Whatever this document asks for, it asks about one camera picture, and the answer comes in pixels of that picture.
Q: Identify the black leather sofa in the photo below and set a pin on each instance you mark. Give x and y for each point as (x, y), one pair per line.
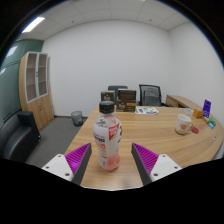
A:
(18, 136)

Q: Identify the rectangular ceiling light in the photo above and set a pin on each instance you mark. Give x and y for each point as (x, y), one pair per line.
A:
(33, 24)

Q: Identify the small tan box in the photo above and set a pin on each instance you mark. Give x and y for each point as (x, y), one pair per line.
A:
(205, 119)

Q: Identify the green packet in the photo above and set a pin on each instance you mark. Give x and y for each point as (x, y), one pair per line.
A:
(212, 122)

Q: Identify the dark brown carton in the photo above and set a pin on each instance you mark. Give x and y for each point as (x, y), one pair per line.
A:
(127, 95)

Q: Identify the wooden cabinet with glass doors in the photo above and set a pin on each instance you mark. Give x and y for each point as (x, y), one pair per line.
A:
(33, 86)

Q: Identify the white patterned mug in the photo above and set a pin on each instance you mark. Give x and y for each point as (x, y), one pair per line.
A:
(182, 125)

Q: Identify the grey mesh waste bin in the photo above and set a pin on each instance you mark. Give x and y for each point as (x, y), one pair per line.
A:
(77, 118)

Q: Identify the purple pouch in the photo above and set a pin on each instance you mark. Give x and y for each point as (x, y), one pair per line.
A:
(207, 108)

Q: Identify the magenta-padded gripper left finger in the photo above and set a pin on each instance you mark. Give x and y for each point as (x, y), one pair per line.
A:
(78, 157)

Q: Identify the brown gold printed carton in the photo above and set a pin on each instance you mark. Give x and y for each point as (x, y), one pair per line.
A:
(126, 106)

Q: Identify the green and white leaflet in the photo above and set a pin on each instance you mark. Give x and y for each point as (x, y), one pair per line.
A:
(146, 110)

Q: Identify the small blue packet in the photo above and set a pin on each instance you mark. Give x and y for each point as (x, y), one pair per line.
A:
(211, 126)

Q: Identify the small dark brown box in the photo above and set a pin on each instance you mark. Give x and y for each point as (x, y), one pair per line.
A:
(107, 96)

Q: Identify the flat round red coaster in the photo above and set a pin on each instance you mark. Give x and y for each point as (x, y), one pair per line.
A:
(195, 130)

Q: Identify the clear bottle with pink drink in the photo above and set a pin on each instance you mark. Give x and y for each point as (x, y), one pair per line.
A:
(107, 140)

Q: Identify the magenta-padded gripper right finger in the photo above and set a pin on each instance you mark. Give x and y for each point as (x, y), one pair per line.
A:
(146, 158)

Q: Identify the black mesh office chair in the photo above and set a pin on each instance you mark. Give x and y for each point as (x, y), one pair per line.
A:
(150, 95)

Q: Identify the wooden side desk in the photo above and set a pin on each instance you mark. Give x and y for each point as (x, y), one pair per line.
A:
(181, 101)

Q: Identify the orange wooden box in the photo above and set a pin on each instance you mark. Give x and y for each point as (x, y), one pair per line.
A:
(198, 113)

